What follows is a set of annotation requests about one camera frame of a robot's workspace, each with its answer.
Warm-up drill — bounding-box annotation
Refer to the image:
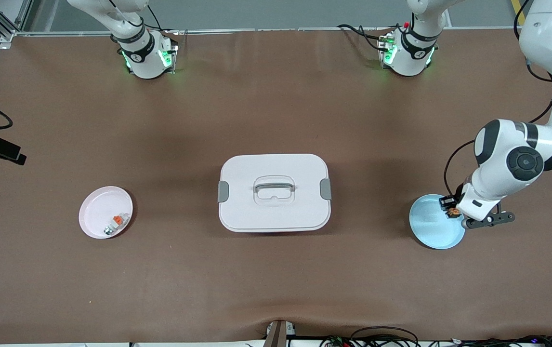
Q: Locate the black left arm base cable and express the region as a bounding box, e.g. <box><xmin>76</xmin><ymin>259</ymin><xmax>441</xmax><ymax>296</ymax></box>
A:
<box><xmin>336</xmin><ymin>23</ymin><xmax>394</xmax><ymax>51</ymax></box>

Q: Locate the aluminium frame profile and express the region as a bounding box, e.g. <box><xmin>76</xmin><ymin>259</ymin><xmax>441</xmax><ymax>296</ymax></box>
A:
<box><xmin>0</xmin><ymin>0</ymin><xmax>31</xmax><ymax>49</ymax></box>

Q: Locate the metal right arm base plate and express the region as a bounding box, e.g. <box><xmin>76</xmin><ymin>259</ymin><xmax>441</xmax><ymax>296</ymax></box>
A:
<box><xmin>121</xmin><ymin>31</ymin><xmax>179</xmax><ymax>76</ymax></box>

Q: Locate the metal table clamp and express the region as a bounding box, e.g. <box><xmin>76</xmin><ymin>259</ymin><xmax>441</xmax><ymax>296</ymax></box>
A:
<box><xmin>264</xmin><ymin>320</ymin><xmax>297</xmax><ymax>347</ymax></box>

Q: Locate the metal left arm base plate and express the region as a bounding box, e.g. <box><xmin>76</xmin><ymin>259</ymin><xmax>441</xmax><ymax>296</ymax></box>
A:
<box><xmin>377</xmin><ymin>35</ymin><xmax>439</xmax><ymax>73</ymax></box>

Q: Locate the light blue round plate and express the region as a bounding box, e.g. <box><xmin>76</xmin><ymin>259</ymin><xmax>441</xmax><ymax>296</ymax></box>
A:
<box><xmin>408</xmin><ymin>194</ymin><xmax>467</xmax><ymax>250</ymax></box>

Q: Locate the white lidded storage box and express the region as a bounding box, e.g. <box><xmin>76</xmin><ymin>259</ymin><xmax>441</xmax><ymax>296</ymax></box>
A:
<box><xmin>217</xmin><ymin>153</ymin><xmax>333</xmax><ymax>233</ymax></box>

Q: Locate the clear table edge strip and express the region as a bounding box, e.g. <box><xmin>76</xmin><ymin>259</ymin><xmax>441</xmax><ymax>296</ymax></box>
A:
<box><xmin>13</xmin><ymin>27</ymin><xmax>522</xmax><ymax>37</ymax></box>

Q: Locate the looped black cable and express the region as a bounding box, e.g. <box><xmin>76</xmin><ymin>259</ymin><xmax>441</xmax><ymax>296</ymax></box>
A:
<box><xmin>351</xmin><ymin>326</ymin><xmax>420</xmax><ymax>347</ymax></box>

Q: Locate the black arm base cable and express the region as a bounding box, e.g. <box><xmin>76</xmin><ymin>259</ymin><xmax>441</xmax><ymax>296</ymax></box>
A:
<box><xmin>146</xmin><ymin>4</ymin><xmax>180</xmax><ymax>34</ymax></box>
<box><xmin>336</xmin><ymin>23</ymin><xmax>394</xmax><ymax>51</ymax></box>

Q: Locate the tangled black cable bundle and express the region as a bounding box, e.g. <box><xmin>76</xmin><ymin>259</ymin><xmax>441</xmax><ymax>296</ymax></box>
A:
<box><xmin>319</xmin><ymin>334</ymin><xmax>552</xmax><ymax>347</ymax></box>

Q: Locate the pink round plate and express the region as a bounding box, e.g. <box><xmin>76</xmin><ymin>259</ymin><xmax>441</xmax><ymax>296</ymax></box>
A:
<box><xmin>79</xmin><ymin>186</ymin><xmax>134</xmax><ymax>240</ymax></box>

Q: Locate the black right arm base cable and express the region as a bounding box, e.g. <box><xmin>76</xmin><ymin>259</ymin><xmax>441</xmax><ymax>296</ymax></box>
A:
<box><xmin>146</xmin><ymin>4</ymin><xmax>180</xmax><ymax>34</ymax></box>

